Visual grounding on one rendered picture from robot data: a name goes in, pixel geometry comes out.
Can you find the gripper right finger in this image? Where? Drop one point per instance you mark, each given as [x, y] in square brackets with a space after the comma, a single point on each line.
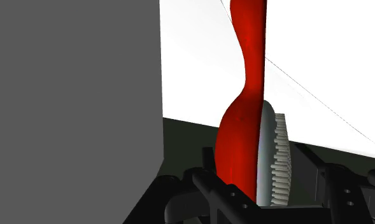
[341, 192]

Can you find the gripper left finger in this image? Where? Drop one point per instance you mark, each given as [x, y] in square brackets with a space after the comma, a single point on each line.
[219, 198]

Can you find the red brush with white bristles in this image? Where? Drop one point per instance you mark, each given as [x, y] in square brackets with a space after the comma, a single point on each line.
[240, 149]

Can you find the grey box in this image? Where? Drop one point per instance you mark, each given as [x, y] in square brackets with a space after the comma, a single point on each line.
[75, 108]

